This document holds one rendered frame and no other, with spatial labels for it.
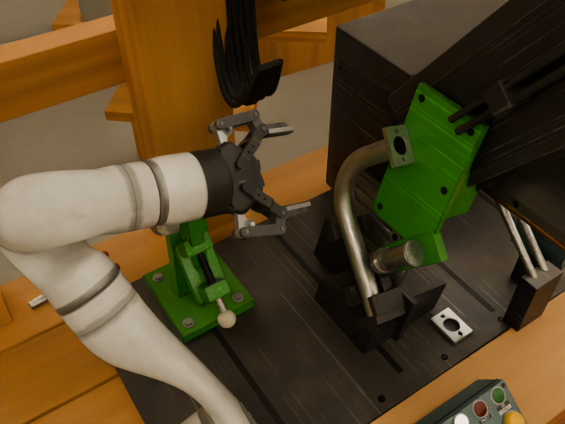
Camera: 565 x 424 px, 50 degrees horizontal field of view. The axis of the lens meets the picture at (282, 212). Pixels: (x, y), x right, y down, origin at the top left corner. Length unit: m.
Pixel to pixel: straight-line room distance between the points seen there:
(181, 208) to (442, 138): 0.36
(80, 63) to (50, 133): 2.08
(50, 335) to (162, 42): 0.50
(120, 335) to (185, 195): 0.15
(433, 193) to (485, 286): 0.30
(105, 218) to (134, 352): 0.13
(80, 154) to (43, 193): 2.29
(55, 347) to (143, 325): 0.45
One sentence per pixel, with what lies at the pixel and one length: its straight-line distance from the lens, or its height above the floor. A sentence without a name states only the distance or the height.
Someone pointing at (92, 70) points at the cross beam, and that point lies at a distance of 0.98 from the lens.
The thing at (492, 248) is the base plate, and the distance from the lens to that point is 1.15.
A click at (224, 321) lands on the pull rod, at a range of 0.93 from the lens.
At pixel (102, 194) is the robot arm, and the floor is 1.32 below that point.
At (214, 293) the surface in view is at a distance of 0.92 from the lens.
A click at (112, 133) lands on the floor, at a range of 2.94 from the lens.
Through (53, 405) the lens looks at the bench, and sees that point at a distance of 1.00.
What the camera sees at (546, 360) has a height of 0.90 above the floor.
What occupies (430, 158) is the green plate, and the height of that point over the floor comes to 1.20.
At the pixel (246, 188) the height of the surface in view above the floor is 1.25.
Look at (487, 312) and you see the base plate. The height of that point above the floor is 0.90.
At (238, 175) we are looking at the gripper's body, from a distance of 0.69.
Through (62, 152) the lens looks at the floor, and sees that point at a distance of 2.89.
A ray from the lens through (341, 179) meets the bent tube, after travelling 0.91.
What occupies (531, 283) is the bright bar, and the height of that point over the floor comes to 1.01.
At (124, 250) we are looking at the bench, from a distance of 1.15.
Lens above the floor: 1.71
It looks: 44 degrees down
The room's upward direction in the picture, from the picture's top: straight up
